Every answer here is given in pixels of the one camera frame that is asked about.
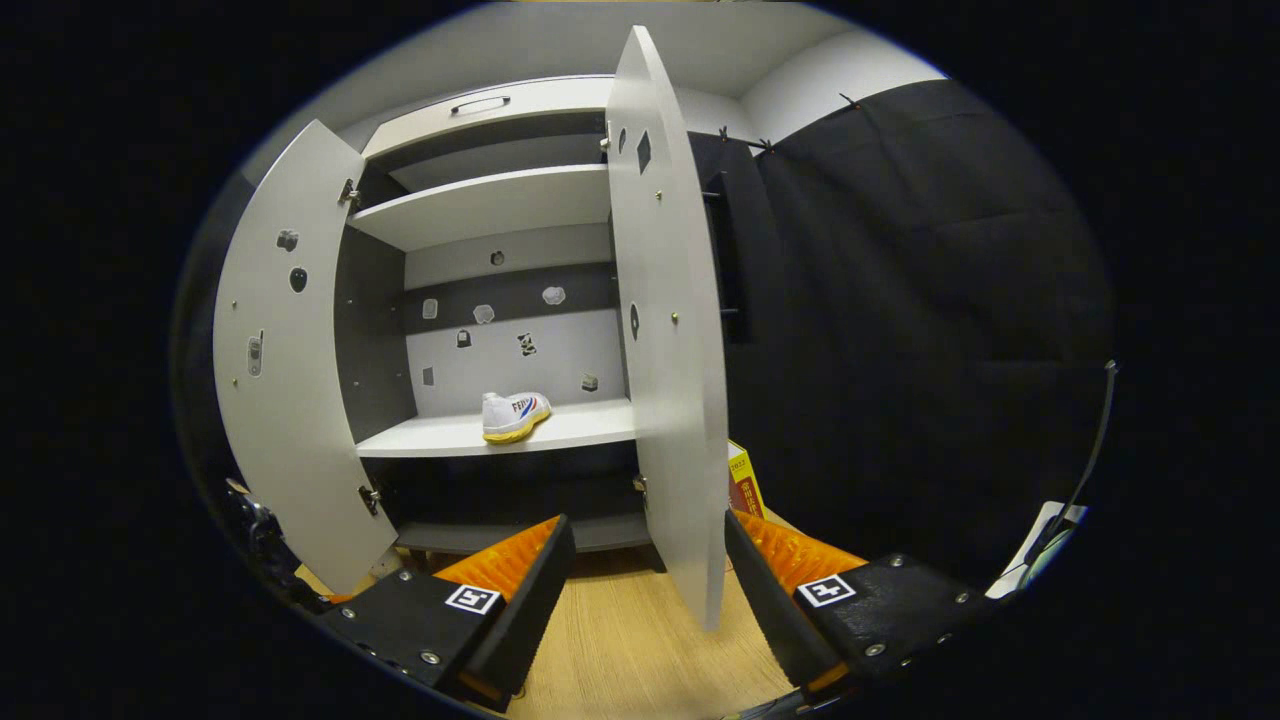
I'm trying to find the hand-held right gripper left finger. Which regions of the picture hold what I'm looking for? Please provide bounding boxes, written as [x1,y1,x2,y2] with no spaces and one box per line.
[312,515,578,713]

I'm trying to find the white cabinet drawer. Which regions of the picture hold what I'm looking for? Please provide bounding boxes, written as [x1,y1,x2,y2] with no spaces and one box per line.
[360,75,616,161]

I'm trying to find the thin cable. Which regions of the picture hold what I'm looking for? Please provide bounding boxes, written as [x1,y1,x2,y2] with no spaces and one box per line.
[1020,360,1119,581]

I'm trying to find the white cabinet door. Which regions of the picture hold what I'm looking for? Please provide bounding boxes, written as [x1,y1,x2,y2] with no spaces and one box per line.
[605,25,731,633]
[212,120,401,596]

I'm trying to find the white shoe cabinet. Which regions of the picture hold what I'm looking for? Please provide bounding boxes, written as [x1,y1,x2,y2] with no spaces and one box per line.
[335,75,666,573]

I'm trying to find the black door handle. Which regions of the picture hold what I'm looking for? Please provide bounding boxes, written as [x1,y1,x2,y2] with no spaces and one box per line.
[700,170,746,346]

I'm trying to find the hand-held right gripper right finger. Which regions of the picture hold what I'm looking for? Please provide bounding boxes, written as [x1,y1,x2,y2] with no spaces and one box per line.
[723,510,1001,701]

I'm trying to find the black backdrop cloth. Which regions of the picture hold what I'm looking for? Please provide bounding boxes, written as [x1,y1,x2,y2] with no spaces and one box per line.
[690,78,1116,591]

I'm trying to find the white striped shoe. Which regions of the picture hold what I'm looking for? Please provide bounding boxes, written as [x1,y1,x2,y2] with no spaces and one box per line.
[481,391,553,445]

